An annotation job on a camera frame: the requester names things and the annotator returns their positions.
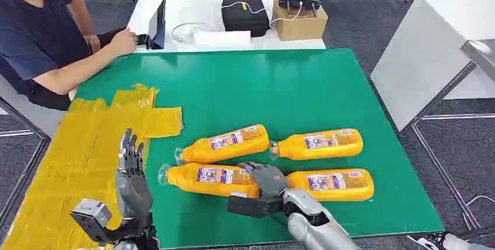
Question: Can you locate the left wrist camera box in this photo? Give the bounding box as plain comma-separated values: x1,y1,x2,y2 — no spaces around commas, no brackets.
69,199,113,244

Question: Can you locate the black and white foot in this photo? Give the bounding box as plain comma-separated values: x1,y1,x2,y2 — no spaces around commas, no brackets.
406,232,495,250

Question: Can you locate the dark metal table frame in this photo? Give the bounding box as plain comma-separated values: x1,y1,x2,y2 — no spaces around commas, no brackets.
0,97,52,226

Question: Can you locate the green table mat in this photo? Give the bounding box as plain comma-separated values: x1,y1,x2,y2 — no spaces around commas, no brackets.
69,48,445,250

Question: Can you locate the person's right hand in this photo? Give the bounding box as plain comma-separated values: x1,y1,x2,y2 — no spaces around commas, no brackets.
109,27,138,58

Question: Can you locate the brown cardboard box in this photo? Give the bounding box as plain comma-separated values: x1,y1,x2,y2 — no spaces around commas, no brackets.
271,0,329,42

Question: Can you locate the black carry case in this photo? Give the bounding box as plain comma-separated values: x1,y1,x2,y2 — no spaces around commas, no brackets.
221,0,271,38

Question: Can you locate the coiled clear cable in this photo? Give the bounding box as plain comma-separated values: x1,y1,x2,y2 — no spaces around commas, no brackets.
171,22,212,44

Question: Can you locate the person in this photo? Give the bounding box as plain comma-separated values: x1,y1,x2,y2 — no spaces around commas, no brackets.
0,0,138,112

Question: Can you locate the thin white floor cable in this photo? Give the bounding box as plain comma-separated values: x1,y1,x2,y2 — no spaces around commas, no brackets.
463,195,495,209

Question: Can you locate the yellow sheet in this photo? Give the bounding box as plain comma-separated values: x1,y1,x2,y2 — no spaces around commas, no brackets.
0,82,183,250

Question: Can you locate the black tablet on stand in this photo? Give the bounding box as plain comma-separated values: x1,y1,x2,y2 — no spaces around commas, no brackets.
136,0,167,50

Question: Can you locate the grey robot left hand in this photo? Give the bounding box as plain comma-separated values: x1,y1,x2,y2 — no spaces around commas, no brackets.
115,127,154,220

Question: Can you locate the flat white box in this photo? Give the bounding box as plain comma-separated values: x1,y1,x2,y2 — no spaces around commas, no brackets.
193,30,252,47

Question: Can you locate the white desk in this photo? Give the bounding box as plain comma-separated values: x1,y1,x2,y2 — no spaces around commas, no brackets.
127,0,326,54

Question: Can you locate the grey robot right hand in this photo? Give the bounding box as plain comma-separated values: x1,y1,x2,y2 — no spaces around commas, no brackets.
238,162,290,200

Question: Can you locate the white cable with yellow tag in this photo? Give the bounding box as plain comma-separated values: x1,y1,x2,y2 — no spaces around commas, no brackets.
221,0,310,27

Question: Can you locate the orange drink bottle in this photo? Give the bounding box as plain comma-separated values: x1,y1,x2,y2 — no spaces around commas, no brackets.
286,168,375,203
269,128,364,162
158,162,260,199
174,124,270,166

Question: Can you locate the white side table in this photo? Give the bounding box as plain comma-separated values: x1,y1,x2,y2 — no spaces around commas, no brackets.
369,0,495,230

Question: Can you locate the person's left hand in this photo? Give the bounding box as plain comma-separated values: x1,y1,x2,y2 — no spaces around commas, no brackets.
83,33,102,54

